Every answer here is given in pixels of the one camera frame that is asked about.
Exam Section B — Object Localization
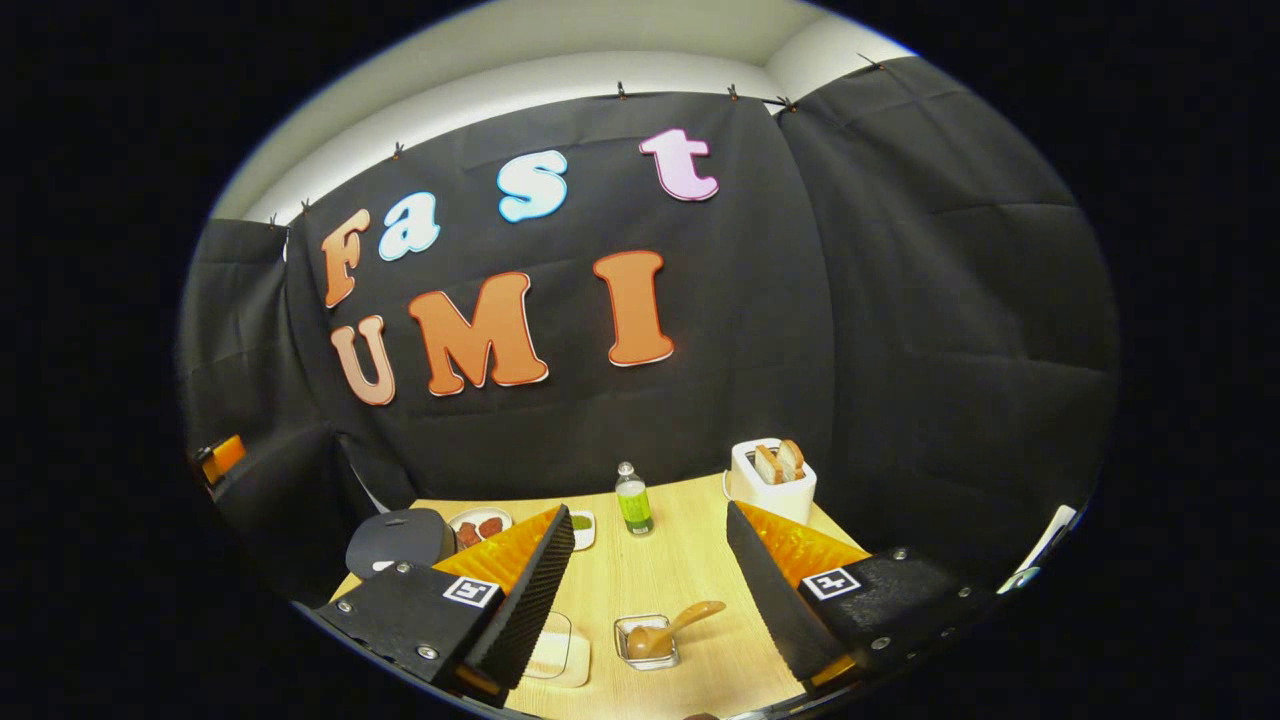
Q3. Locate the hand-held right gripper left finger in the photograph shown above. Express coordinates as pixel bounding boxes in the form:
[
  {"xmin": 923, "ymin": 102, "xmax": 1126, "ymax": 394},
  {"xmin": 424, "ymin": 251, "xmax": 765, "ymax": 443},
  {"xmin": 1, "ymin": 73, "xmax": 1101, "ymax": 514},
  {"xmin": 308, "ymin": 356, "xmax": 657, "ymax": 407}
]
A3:
[{"xmin": 312, "ymin": 503, "xmax": 576, "ymax": 709}]

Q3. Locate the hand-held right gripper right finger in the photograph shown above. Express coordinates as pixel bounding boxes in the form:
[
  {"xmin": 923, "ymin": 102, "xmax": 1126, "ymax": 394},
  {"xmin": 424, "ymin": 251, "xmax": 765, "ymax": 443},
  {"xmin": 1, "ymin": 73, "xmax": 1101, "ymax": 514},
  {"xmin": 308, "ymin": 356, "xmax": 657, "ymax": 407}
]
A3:
[{"xmin": 727, "ymin": 500, "xmax": 1001, "ymax": 701}]

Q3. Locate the clear rice container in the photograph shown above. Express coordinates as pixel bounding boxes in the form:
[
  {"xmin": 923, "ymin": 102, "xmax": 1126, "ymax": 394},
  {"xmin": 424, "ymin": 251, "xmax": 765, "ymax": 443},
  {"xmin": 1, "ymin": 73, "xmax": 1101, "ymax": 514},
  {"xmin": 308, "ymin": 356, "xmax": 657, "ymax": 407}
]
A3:
[{"xmin": 522, "ymin": 610, "xmax": 591, "ymax": 689}]

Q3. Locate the wooden spoon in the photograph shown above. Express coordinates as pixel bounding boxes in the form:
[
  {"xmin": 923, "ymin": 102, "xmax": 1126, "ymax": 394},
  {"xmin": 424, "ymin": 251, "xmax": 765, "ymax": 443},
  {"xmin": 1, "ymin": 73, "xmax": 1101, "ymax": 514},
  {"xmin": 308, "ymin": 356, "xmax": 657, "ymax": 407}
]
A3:
[{"xmin": 626, "ymin": 600, "xmax": 728, "ymax": 659}]

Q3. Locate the metal wire chopstick holder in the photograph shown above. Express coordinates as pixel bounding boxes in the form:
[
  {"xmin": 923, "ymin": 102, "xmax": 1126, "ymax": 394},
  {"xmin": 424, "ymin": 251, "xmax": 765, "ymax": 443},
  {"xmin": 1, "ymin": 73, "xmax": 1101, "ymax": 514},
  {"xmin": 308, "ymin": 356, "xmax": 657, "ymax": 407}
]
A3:
[{"xmin": 614, "ymin": 614, "xmax": 681, "ymax": 671}]

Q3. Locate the black rice cooker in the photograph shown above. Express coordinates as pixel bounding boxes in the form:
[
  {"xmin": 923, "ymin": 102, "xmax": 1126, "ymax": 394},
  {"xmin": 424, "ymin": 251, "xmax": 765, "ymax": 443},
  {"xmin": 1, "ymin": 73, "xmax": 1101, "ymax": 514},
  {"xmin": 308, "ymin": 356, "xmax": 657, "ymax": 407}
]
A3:
[{"xmin": 346, "ymin": 508, "xmax": 458, "ymax": 579}]

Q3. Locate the round plate with red meat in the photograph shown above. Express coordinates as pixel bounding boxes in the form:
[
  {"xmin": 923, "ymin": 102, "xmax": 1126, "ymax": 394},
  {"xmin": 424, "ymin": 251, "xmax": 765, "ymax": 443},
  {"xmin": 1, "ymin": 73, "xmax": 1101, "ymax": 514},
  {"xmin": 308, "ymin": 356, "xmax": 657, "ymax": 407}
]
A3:
[{"xmin": 447, "ymin": 507, "xmax": 514, "ymax": 551}]

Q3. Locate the white toaster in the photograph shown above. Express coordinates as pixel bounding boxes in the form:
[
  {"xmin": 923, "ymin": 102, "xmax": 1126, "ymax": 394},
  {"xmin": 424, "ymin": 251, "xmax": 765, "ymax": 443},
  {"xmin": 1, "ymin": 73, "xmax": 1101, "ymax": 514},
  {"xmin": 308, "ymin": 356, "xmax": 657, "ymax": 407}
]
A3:
[{"xmin": 723, "ymin": 438, "xmax": 818, "ymax": 526}]

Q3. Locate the green drink bottle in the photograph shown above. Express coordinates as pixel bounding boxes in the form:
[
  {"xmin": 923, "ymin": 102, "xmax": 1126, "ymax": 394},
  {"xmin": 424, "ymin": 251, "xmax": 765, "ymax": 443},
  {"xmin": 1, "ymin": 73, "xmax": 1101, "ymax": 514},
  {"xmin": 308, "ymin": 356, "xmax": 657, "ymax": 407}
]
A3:
[{"xmin": 615, "ymin": 461, "xmax": 655, "ymax": 537}]

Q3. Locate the white board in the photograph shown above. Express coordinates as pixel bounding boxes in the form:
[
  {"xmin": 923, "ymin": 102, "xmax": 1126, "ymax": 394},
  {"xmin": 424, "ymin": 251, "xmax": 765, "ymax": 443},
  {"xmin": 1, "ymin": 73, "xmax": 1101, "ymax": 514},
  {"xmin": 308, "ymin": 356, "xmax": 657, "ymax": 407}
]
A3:
[{"xmin": 1000, "ymin": 505, "xmax": 1081, "ymax": 596}]

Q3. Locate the black backdrop cloth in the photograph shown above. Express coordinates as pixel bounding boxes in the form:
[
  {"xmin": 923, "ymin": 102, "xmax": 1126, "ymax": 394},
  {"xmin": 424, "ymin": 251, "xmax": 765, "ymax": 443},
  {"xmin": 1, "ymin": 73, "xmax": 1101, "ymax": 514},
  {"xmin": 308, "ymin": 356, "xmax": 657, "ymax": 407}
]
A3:
[{"xmin": 178, "ymin": 55, "xmax": 1119, "ymax": 601}]

